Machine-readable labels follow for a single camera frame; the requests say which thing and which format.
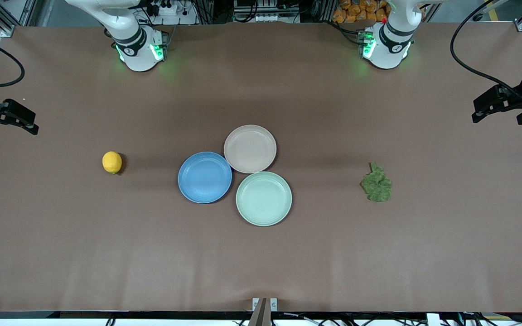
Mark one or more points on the yellow lemon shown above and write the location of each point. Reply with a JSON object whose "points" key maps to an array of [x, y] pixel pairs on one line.
{"points": [[112, 162]]}

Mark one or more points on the green lettuce leaf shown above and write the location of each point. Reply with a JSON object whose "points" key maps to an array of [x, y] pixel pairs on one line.
{"points": [[377, 184]]}

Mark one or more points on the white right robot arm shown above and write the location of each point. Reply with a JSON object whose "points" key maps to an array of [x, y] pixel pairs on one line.
{"points": [[136, 43]]}

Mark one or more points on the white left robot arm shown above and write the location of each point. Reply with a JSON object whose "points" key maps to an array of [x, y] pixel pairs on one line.
{"points": [[390, 43]]}

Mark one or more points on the bag of orange fruits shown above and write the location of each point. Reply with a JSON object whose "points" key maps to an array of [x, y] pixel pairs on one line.
{"points": [[356, 11]]}

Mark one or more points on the white power strip board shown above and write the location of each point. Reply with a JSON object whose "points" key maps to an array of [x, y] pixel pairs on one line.
{"points": [[170, 11]]}

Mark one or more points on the blue plate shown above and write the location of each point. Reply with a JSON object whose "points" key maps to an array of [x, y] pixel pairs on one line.
{"points": [[203, 179]]}

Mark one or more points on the beige plate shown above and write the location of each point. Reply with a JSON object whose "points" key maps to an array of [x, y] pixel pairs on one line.
{"points": [[249, 148]]}

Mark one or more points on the light green plate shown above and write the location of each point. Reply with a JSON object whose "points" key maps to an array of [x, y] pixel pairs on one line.
{"points": [[263, 199]]}

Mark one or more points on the metal table edge bracket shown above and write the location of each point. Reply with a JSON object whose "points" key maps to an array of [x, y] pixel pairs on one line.
{"points": [[264, 308]]}

